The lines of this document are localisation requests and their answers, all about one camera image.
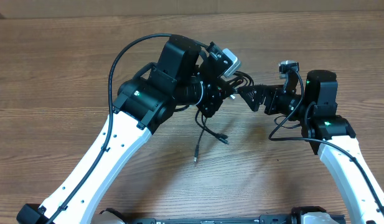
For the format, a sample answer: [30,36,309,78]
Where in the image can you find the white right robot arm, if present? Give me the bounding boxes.
[237,69,384,223]

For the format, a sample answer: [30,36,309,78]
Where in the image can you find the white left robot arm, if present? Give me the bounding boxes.
[16,34,240,223]

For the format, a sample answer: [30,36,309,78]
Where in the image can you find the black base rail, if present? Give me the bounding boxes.
[100,205,347,224]

